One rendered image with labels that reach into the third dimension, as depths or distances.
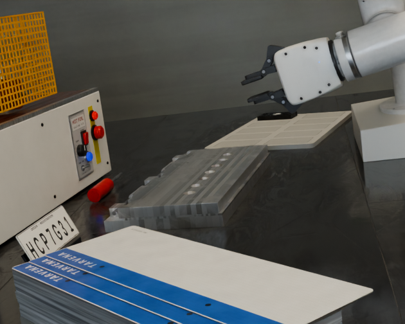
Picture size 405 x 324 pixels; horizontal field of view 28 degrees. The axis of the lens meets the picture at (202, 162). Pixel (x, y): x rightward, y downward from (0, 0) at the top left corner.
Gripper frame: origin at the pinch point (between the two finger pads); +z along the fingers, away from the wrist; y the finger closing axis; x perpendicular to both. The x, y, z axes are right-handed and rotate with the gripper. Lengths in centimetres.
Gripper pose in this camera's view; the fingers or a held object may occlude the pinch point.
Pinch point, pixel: (256, 87)
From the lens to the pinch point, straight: 146.8
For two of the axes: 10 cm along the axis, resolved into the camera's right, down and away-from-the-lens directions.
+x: 2.5, -2.3, 9.4
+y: 3.4, 9.3, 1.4
